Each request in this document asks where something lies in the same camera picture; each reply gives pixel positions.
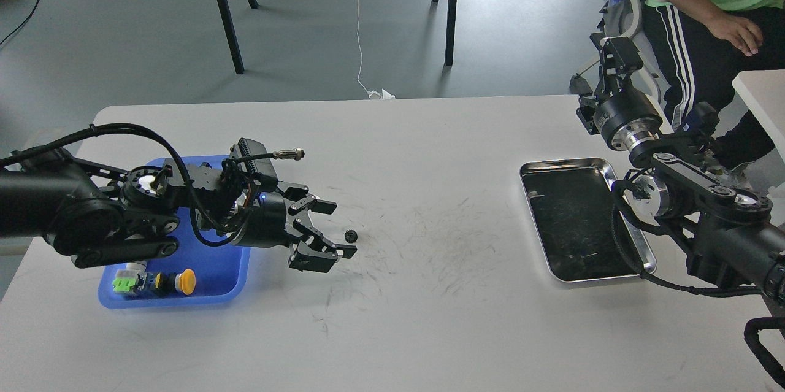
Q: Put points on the yellow mushroom push button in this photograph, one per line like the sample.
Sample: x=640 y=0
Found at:
x=174 y=282

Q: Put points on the grey green switch part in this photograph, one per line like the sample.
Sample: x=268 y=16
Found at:
x=128 y=280

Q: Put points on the silver metal tray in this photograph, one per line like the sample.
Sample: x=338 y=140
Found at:
x=571 y=205

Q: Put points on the person in green shirt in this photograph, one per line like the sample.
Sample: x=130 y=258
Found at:
x=701 y=45

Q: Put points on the white office chair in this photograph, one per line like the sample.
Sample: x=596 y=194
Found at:
x=579 y=85

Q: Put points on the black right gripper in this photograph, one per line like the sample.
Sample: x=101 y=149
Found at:
x=627 y=117

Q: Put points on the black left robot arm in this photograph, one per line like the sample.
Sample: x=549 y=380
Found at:
x=98 y=214

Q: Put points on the white side table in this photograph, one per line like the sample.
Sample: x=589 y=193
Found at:
x=762 y=91

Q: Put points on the grey backpack with bottle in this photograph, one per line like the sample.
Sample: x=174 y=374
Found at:
x=621 y=18

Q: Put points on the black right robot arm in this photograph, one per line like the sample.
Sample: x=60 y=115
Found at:
x=724 y=230

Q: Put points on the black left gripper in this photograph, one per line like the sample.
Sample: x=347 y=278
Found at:
x=310 y=249

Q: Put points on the blue plastic tray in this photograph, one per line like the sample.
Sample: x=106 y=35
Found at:
x=221 y=273

